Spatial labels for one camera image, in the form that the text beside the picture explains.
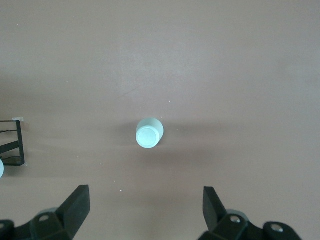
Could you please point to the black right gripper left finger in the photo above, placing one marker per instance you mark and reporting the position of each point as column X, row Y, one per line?
column 72, row 212

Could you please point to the clear tape piece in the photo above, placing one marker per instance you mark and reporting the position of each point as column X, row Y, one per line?
column 18, row 119

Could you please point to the grey cup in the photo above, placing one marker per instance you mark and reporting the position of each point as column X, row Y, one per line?
column 1, row 168

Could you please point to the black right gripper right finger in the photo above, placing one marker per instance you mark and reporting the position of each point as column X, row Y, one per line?
column 215, row 215

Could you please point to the mint green cup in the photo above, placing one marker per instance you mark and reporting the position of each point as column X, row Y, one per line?
column 148, row 136

